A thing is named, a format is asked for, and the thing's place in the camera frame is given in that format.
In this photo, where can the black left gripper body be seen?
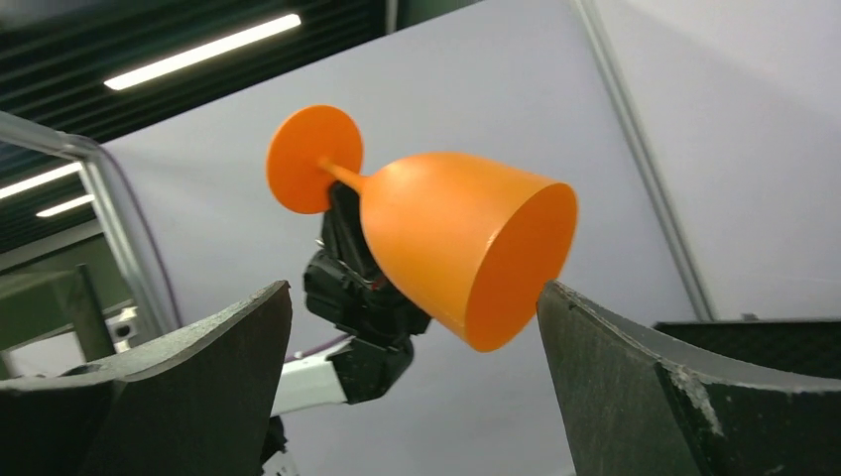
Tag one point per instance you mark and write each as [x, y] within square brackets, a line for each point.
[344, 285]

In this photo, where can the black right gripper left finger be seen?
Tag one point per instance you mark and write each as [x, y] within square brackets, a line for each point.
[196, 401]

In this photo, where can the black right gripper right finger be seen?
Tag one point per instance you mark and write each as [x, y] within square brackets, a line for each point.
[635, 401]

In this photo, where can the orange plastic wine glass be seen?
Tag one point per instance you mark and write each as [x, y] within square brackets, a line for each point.
[469, 240]

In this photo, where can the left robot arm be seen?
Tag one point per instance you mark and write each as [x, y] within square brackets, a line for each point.
[308, 380]

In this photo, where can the black poker chip case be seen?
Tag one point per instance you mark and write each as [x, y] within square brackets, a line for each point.
[808, 347]

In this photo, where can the aluminium frame post right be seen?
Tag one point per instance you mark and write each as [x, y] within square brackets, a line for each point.
[644, 158]

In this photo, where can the aluminium frame post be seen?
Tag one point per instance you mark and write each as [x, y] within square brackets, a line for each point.
[644, 158]
[119, 212]

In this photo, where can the aluminium frame post left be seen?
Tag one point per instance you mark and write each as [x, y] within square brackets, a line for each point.
[119, 212]

